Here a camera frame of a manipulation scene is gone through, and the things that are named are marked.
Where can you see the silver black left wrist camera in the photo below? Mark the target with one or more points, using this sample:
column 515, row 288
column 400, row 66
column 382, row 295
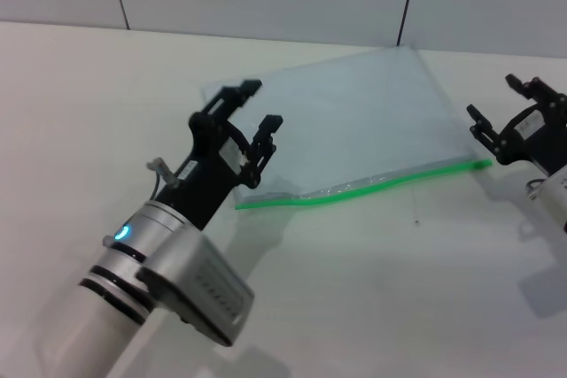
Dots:
column 208, row 285

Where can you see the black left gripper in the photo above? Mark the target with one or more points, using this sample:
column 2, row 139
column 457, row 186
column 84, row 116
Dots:
column 208, row 174

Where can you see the green zipper slider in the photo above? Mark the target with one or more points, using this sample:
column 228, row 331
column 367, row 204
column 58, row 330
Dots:
column 479, row 164

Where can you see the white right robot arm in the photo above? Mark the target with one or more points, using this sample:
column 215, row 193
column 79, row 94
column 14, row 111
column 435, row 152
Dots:
column 556, row 201

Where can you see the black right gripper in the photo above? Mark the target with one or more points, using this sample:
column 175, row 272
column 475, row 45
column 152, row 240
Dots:
column 540, row 139

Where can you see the transparent document bag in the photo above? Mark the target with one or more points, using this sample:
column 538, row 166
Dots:
column 354, row 121

